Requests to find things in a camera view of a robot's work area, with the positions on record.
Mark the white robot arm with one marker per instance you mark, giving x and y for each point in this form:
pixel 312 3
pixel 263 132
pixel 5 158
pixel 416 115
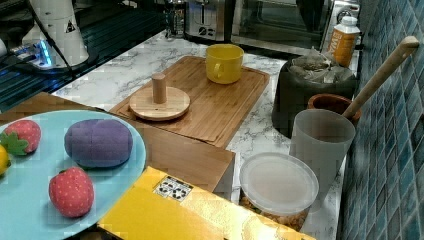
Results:
pixel 56 35

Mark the black tea bag container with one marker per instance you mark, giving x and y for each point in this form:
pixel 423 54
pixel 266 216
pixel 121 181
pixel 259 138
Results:
pixel 302 77

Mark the round wooden lid with knob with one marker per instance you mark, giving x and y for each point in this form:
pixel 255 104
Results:
pixel 159 102

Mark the yellow mug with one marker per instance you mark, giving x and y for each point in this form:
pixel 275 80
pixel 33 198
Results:
pixel 223 63

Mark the clear lidded cereal container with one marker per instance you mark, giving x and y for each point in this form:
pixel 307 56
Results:
pixel 279 187

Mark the silver two-slot toaster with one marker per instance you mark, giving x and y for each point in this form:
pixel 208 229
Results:
pixel 209 19

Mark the yellow cereal box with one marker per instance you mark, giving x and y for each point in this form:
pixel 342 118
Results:
pixel 159 206

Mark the frosted plastic cup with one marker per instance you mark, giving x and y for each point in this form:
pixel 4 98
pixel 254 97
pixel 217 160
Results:
pixel 321 139

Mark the purple plush fruit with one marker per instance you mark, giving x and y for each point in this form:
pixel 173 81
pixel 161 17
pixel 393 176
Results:
pixel 98 143

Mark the brown utensil crock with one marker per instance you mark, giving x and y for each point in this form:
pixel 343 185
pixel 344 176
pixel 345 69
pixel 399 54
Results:
pixel 335 103

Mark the stainless toaster oven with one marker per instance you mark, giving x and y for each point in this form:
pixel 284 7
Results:
pixel 289 26

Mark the orange juice bottle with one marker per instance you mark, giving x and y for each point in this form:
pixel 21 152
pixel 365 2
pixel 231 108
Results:
pixel 343 40

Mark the plush strawberry upper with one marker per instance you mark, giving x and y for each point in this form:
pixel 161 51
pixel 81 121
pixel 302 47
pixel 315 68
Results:
pixel 71 192

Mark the plush strawberry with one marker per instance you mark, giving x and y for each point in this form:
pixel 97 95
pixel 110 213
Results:
pixel 71 192
pixel 21 137

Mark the plush strawberry lower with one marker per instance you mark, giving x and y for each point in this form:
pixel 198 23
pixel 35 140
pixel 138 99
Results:
pixel 21 137

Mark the light blue plate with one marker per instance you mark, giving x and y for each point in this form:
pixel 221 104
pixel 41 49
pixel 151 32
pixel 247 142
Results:
pixel 26 212

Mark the yellow plush lemon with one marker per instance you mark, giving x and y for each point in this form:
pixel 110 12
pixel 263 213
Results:
pixel 5 162

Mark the wooden spoon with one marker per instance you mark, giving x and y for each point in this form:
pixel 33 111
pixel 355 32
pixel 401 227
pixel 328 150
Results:
pixel 404 49

